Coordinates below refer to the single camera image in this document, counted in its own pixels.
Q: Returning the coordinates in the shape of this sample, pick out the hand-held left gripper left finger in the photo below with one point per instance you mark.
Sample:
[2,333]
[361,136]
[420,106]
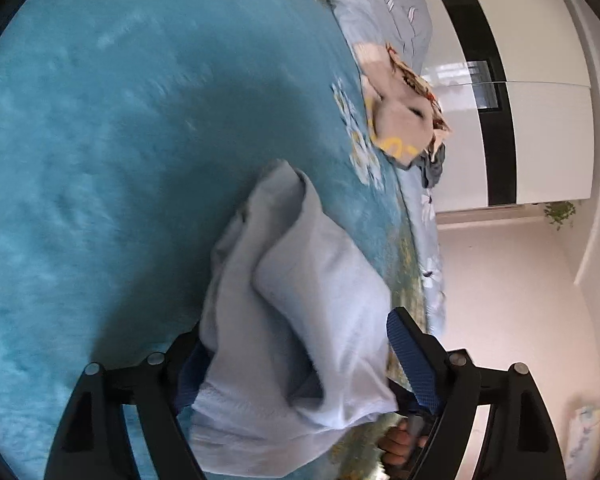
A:
[187,382]

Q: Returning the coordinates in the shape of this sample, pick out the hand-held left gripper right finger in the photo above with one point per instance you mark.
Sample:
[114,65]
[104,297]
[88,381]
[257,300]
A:
[412,367]

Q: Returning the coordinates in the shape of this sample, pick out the pale blue garment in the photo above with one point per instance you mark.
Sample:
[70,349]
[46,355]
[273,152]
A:
[305,300]

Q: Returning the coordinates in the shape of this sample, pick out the person's right hand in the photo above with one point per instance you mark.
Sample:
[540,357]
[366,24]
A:
[396,447]

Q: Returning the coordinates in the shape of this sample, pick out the dark grey garment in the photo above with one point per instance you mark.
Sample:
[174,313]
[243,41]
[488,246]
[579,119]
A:
[432,170]

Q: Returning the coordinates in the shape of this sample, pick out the green potted plant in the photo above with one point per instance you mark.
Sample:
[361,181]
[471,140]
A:
[560,212]

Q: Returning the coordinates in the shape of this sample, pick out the beige printed garment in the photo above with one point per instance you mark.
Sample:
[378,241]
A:
[405,115]

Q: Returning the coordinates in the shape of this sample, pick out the teal floral blanket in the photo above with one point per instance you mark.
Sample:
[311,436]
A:
[130,135]

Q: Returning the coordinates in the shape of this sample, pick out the white and black wardrobe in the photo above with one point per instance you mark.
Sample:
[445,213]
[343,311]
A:
[530,135]

